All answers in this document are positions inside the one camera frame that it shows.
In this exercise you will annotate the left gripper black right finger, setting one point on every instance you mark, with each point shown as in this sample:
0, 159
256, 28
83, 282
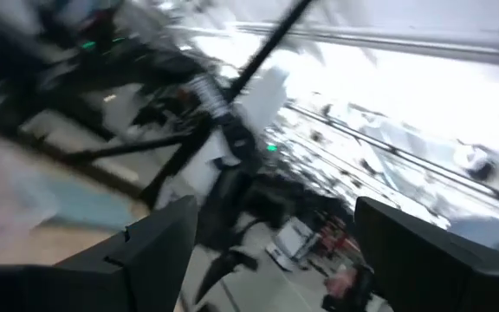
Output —
440, 277

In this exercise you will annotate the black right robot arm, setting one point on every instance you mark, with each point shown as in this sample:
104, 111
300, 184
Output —
241, 138

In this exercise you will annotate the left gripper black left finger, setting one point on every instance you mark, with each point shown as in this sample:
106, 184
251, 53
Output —
102, 281

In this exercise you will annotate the teal folded cloth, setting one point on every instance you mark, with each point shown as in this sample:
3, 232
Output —
89, 203

